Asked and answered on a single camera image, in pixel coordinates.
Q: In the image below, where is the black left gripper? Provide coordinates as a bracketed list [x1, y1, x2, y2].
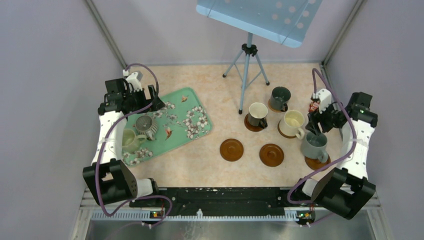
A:
[123, 84, 165, 114]

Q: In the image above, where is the cream cup with yellow inside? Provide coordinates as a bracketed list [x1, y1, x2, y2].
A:
[279, 110, 305, 140]

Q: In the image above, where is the metallic grey cup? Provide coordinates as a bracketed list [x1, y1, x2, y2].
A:
[134, 115, 159, 141]

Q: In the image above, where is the light tan wooden coaster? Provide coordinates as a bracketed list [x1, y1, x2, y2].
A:
[267, 101, 289, 113]

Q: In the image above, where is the dark grey cup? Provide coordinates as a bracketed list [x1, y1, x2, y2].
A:
[269, 86, 291, 110]

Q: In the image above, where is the white and black cup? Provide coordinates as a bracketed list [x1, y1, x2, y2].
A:
[247, 102, 268, 129]

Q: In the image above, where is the dark brown wooden coaster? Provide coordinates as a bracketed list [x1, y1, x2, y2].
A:
[219, 138, 244, 162]

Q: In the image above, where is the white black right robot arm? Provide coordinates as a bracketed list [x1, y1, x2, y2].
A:
[293, 89, 378, 220]

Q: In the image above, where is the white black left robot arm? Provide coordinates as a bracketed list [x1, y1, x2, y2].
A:
[82, 78, 164, 206]

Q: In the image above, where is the pale green cup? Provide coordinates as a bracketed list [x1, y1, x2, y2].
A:
[122, 128, 147, 154]

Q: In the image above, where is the small red toy packet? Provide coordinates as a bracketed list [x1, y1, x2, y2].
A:
[308, 100, 320, 113]

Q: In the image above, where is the green floral serving tray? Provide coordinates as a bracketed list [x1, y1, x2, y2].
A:
[122, 87, 213, 167]

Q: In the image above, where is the blue music stand with tripod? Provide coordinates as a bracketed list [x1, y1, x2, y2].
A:
[196, 0, 322, 114]

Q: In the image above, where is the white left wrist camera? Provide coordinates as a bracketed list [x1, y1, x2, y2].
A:
[122, 69, 143, 91]

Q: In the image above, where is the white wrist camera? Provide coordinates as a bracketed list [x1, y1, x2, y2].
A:
[122, 69, 143, 91]
[311, 88, 332, 114]

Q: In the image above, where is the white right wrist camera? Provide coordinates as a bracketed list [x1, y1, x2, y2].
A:
[311, 88, 332, 114]

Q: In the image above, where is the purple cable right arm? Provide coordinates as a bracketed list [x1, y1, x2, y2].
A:
[286, 67, 358, 228]

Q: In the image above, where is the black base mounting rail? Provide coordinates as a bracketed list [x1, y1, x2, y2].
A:
[129, 187, 327, 218]

